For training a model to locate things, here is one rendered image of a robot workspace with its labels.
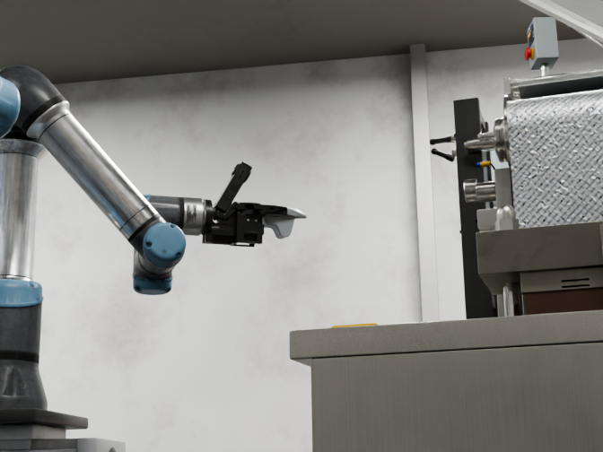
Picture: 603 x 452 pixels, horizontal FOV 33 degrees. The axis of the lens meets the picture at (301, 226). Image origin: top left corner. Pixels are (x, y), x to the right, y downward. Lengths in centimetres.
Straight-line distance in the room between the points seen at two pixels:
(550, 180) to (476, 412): 46
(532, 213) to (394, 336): 38
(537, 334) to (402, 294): 396
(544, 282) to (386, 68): 430
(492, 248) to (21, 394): 80
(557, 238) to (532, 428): 27
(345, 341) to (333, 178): 412
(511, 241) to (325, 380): 32
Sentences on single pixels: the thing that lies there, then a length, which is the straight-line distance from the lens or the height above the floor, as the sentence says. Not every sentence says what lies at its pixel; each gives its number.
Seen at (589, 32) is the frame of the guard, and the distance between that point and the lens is 275.
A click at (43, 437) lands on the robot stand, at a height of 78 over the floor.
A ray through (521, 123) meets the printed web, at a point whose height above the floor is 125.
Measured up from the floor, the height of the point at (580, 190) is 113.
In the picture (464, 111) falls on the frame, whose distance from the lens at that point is 205.
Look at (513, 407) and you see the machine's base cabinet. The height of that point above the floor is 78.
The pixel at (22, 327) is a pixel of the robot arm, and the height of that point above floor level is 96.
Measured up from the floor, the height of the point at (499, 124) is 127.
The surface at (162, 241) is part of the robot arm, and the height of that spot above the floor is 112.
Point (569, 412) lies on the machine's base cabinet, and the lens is 132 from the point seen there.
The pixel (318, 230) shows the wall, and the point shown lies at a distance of 540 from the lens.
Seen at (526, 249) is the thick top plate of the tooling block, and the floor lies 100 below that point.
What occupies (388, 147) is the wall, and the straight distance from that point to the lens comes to 549.
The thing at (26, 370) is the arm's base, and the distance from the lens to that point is 174.
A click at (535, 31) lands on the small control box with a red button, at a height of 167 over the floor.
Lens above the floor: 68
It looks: 15 degrees up
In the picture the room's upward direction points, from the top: 1 degrees counter-clockwise
